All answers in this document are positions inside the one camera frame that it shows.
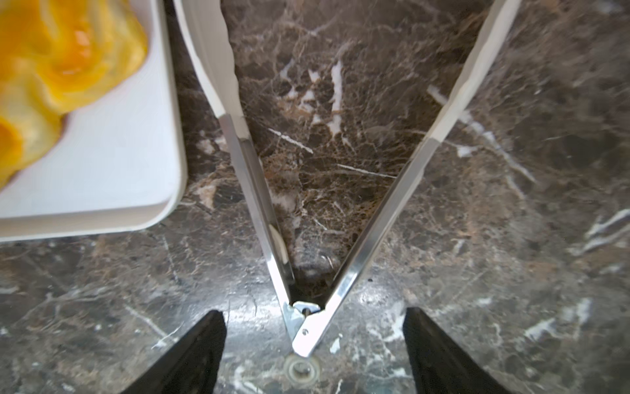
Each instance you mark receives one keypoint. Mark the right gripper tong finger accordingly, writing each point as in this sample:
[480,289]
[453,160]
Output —
[489,41]
[205,33]

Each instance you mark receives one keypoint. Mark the white rectangular tray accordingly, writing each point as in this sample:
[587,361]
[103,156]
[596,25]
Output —
[120,164]

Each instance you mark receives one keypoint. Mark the twisted yellow fake bread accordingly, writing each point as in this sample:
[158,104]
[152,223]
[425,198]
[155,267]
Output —
[57,57]

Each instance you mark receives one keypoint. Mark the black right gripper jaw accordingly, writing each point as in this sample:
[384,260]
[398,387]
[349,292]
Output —
[438,363]
[191,365]

